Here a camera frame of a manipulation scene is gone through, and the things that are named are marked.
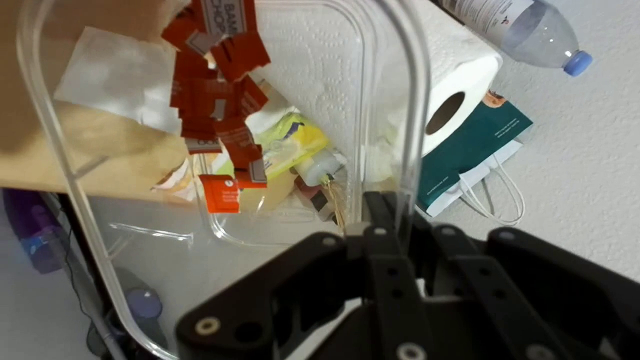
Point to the black camera tripod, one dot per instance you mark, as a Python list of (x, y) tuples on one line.
[(142, 306)]

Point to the clear plastic bowl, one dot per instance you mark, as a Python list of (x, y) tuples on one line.
[(393, 100)]

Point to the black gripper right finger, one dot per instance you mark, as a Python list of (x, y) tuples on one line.
[(546, 301)]

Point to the clear plastic water bottle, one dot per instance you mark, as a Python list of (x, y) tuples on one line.
[(521, 26)]

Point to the purple bottle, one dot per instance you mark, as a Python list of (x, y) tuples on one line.
[(32, 232)]

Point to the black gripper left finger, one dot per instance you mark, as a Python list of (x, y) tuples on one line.
[(281, 301)]

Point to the yellow green packet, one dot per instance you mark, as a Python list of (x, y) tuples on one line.
[(297, 143)]

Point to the green paper gift bag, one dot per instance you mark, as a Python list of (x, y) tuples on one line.
[(480, 146)]

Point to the white paper towel roll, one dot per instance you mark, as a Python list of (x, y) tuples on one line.
[(460, 72)]

